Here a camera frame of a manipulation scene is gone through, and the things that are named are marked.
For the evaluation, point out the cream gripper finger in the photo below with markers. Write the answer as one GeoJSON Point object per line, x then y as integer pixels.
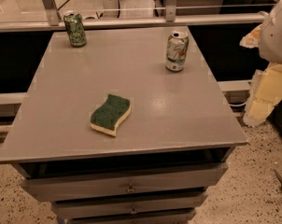
{"type": "Point", "coordinates": [264, 95]}
{"type": "Point", "coordinates": [252, 39]}

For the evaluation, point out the dark green soda can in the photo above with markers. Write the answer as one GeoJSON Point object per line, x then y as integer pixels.
{"type": "Point", "coordinates": [75, 29]}

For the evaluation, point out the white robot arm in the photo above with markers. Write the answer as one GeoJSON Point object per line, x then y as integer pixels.
{"type": "Point", "coordinates": [270, 48]}

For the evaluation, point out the white green soda can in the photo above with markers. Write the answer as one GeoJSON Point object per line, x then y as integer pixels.
{"type": "Point", "coordinates": [176, 52]}

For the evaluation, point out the grey drawer cabinet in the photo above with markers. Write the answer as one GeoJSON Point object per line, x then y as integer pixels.
{"type": "Point", "coordinates": [107, 135]}

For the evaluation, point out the top grey drawer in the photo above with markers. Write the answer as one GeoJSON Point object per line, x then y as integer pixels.
{"type": "Point", "coordinates": [121, 183]}

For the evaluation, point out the grey drawer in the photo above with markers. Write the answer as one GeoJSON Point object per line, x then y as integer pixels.
{"type": "Point", "coordinates": [131, 204]}
{"type": "Point", "coordinates": [121, 183]}
{"type": "Point", "coordinates": [179, 216]}

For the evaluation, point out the middle grey drawer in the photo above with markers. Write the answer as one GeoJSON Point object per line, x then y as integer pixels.
{"type": "Point", "coordinates": [131, 204]}

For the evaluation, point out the bottom grey drawer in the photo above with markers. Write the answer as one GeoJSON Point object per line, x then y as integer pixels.
{"type": "Point", "coordinates": [179, 216]}

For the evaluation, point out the green yellow sponge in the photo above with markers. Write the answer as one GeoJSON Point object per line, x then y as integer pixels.
{"type": "Point", "coordinates": [108, 117]}

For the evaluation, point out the metal guard rail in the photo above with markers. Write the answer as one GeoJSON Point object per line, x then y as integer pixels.
{"type": "Point", "coordinates": [39, 15]}

